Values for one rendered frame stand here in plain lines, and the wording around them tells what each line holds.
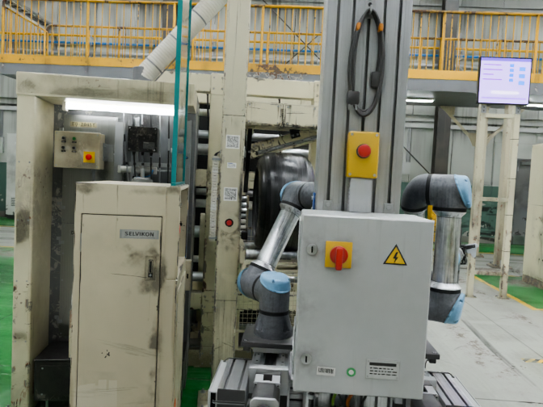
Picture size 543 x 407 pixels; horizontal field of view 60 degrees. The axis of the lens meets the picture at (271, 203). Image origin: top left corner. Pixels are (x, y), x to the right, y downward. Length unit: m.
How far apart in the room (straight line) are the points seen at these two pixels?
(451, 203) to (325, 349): 0.75
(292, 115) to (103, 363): 1.76
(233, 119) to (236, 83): 0.19
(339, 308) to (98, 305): 1.06
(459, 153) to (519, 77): 6.28
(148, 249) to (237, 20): 1.42
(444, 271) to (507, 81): 4.72
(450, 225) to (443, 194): 0.12
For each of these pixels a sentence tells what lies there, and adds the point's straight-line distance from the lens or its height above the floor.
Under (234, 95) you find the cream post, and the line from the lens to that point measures 2.67.
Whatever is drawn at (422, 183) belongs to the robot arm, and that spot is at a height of 1.33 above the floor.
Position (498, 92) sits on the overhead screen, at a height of 2.46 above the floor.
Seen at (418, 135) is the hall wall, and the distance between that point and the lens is 12.26.
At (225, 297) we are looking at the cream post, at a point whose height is 0.64.
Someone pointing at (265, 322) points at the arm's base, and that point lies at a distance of 1.82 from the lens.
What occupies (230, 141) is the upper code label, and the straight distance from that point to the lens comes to 2.63.
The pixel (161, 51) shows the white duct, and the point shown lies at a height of 2.04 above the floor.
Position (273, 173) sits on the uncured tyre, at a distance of 2.50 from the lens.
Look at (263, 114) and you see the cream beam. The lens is 2.93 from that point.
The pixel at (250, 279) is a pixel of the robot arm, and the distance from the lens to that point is 1.90.
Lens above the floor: 1.32
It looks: 3 degrees down
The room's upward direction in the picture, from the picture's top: 3 degrees clockwise
